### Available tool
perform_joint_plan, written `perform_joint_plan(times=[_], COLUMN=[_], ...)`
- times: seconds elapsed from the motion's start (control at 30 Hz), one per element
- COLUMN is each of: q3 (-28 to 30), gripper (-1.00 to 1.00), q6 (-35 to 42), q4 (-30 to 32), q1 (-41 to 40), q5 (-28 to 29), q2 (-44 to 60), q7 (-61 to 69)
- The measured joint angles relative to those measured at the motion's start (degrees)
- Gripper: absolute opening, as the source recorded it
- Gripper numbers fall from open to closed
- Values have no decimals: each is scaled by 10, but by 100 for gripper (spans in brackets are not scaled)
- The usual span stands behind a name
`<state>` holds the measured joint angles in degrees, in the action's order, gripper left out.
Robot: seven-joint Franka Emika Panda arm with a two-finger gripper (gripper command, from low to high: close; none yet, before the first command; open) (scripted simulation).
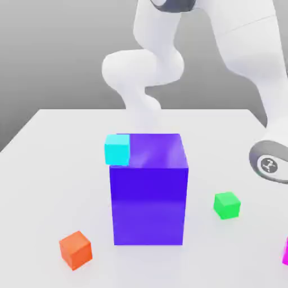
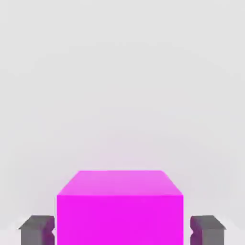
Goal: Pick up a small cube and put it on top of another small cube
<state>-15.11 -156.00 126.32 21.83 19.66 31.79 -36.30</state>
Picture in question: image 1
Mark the small cyan cube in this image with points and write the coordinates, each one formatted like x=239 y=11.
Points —
x=117 y=150

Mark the small magenta cube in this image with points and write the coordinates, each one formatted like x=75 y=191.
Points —
x=285 y=253

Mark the large purple box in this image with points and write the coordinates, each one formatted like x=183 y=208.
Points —
x=148 y=202

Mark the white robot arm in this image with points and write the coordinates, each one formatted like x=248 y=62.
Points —
x=157 y=58

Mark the small orange cube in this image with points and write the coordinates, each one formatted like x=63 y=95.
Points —
x=76 y=250

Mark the small green cube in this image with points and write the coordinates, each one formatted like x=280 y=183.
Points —
x=226 y=205

